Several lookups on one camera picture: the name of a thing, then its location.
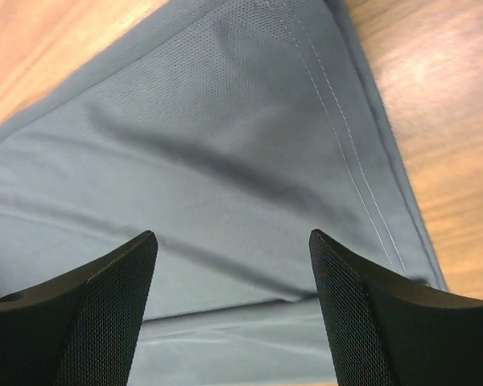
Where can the grey t-shirt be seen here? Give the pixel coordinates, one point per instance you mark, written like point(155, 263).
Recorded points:
point(231, 129)

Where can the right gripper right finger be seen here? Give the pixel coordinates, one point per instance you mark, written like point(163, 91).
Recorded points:
point(386, 329)

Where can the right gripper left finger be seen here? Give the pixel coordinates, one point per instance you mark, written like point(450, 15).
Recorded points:
point(82, 327)

